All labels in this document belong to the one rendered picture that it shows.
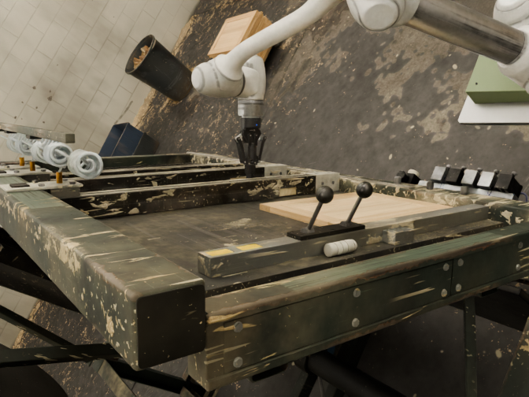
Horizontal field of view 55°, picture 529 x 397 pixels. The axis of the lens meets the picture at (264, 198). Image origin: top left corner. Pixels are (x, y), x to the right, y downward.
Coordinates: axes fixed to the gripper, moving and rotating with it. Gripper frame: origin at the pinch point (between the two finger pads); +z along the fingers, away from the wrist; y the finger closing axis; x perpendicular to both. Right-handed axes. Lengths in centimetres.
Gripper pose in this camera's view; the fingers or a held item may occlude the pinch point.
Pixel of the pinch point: (249, 173)
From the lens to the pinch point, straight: 182.2
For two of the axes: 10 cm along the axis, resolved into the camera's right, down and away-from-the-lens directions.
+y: -8.1, 0.9, -5.8
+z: -0.1, 9.8, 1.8
